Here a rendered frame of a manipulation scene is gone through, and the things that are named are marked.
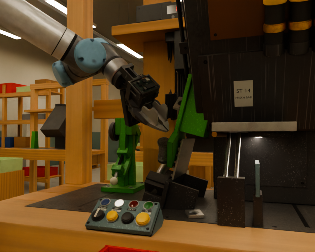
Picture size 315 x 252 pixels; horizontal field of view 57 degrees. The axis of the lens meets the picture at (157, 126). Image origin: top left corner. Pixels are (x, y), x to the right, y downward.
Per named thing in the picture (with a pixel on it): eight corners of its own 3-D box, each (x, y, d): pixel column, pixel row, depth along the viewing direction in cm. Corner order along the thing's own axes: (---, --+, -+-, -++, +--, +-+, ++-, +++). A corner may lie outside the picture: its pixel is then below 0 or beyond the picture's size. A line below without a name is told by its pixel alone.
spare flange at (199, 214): (204, 218, 72) (204, 215, 72) (188, 218, 71) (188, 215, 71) (200, 212, 77) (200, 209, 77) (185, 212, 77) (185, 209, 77)
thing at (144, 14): (171, 18, 113) (171, 0, 114) (135, 23, 118) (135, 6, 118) (176, 25, 120) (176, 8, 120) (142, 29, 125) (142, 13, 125)
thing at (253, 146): (319, 206, 83) (317, 88, 85) (212, 199, 93) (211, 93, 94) (307, 194, 101) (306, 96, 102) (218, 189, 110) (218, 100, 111)
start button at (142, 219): (148, 227, 59) (146, 223, 58) (134, 225, 60) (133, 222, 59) (151, 215, 61) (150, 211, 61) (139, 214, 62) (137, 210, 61)
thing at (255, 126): (297, 137, 55) (297, 121, 55) (211, 137, 60) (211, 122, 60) (279, 136, 92) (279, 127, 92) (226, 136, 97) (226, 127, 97)
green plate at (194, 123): (198, 155, 78) (218, 79, 77) (169, 147, 81) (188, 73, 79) (204, 153, 89) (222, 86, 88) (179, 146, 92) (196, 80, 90)
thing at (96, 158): (88, 170, 932) (88, 156, 934) (66, 169, 957) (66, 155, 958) (105, 166, 1047) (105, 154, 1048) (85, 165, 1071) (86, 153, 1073)
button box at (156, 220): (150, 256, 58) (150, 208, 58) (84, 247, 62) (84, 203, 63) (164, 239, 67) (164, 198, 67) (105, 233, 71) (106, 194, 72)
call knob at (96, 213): (101, 221, 62) (99, 218, 62) (90, 220, 63) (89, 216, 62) (106, 212, 64) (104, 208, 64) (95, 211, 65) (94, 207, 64)
